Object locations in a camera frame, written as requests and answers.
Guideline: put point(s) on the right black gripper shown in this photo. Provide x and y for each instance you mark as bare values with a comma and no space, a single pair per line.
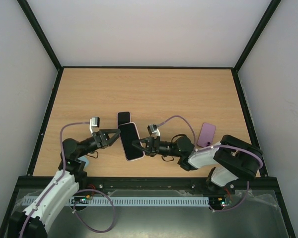
152,145

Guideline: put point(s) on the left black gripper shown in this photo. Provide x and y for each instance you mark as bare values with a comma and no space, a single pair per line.
102,139

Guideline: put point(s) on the black screen phone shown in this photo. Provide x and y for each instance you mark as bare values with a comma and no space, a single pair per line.
124,117

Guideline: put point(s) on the pink phone case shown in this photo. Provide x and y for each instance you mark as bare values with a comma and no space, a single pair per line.
130,117

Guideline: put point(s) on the light blue phone case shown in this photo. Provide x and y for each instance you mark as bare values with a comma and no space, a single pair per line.
84,159

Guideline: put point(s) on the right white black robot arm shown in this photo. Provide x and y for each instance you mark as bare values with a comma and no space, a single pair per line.
231,157

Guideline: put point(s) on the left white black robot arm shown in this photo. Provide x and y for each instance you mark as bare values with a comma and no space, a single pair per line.
70,179

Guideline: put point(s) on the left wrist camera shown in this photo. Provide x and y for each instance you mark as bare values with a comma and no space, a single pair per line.
94,123

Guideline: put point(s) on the black aluminium frame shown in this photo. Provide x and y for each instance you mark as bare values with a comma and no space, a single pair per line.
265,182

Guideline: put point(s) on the white slotted cable duct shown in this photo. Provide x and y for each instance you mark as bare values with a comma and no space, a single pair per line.
141,201

